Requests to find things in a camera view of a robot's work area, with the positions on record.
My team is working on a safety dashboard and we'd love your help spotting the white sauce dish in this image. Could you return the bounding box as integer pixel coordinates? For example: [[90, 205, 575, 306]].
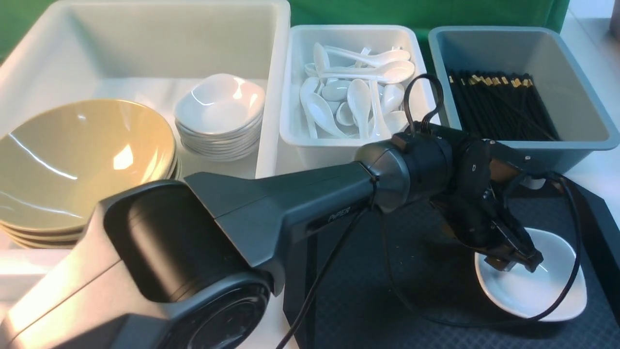
[[474, 228, 575, 318]]

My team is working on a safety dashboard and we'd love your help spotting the white spoon left lower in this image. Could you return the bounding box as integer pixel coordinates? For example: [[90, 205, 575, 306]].
[[300, 93, 351, 139]]

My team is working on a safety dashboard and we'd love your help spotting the white spoon top long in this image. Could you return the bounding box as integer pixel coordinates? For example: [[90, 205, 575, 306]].
[[324, 46, 411, 67]]

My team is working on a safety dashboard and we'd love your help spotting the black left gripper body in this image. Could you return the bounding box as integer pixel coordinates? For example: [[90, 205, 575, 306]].
[[429, 138, 514, 250]]

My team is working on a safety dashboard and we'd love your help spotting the white spoon upper horizontal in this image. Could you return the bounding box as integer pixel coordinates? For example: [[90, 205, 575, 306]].
[[316, 61, 416, 84]]

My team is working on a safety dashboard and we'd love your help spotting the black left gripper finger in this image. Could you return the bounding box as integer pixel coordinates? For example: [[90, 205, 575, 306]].
[[478, 237, 521, 271], [494, 213, 544, 272]]

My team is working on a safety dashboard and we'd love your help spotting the blue-grey chopstick bin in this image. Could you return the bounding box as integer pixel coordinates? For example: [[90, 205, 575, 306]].
[[428, 26, 619, 173]]

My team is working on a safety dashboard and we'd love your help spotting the stack of white sauce dishes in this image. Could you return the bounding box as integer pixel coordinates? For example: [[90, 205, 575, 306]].
[[173, 73, 266, 162]]

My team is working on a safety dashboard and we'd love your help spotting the olive noodle bowl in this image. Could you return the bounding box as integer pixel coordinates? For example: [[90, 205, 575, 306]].
[[0, 99, 176, 232]]

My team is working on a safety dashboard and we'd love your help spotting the pile of black chopsticks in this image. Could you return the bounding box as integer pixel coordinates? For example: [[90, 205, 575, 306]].
[[448, 69, 561, 142]]

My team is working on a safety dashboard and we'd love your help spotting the black textured serving tray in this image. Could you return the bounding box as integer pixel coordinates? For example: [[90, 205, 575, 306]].
[[295, 203, 619, 349]]

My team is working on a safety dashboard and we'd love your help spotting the white spoon bin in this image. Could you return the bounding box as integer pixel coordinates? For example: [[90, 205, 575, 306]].
[[280, 25, 435, 169]]

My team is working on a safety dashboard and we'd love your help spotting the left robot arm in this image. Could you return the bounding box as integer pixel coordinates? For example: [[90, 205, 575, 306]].
[[1, 126, 540, 349]]

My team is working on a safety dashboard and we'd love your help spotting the white spoon right lower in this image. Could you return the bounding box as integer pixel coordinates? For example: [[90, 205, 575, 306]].
[[385, 111, 409, 134]]

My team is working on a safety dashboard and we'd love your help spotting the white spoon centre upright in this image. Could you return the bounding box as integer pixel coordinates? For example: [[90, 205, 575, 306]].
[[347, 79, 371, 139]]

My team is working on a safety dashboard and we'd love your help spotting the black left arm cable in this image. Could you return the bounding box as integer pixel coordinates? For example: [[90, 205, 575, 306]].
[[276, 74, 582, 349]]

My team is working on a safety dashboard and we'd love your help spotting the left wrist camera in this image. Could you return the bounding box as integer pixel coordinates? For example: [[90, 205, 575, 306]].
[[489, 141, 559, 190]]

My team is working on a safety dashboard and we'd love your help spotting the stack of olive bowls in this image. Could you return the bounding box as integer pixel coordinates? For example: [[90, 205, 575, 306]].
[[1, 148, 177, 248]]

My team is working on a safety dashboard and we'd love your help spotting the large white plastic tub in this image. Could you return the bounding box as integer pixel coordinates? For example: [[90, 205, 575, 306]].
[[0, 0, 292, 303]]

